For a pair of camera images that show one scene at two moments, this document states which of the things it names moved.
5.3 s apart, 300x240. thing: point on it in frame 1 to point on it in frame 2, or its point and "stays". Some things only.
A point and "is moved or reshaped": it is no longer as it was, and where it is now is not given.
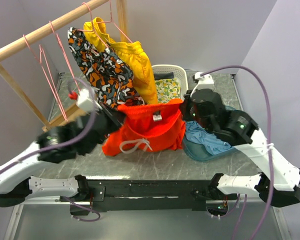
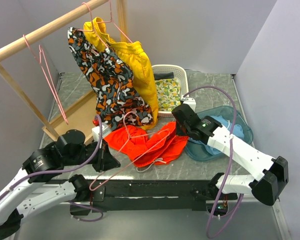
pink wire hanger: (44, 65) stays
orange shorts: (153, 125) is moved or reshaped
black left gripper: (116, 118) to (104, 156)
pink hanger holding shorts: (111, 21) stays
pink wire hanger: (59, 40) to (126, 166)
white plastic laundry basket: (179, 72) stays
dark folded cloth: (163, 75) stays
